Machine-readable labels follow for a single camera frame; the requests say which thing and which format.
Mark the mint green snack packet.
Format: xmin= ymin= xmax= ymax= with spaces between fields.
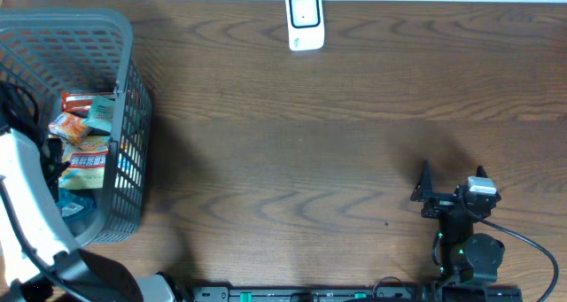
xmin=82 ymin=97 xmax=115 ymax=132

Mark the blue mouthwash bottle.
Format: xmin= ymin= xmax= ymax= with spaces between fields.
xmin=56 ymin=189 xmax=97 ymax=222

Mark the red white snack bar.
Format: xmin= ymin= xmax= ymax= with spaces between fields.
xmin=61 ymin=91 xmax=115 ymax=116

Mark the orange tissue pack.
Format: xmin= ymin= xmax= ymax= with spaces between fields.
xmin=48 ymin=112 xmax=92 ymax=144

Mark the yellow chip snack bag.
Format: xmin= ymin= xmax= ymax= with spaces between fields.
xmin=58 ymin=136 xmax=110 ymax=190

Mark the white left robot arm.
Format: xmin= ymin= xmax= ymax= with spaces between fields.
xmin=1 ymin=129 xmax=177 ymax=301

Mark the white barcode scanner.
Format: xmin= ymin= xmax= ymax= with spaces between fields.
xmin=285 ymin=0 xmax=325 ymax=51

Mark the grey plastic lattice basket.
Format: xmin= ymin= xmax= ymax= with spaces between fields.
xmin=1 ymin=8 xmax=152 ymax=245

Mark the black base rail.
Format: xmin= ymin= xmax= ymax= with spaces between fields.
xmin=190 ymin=283 xmax=524 ymax=302

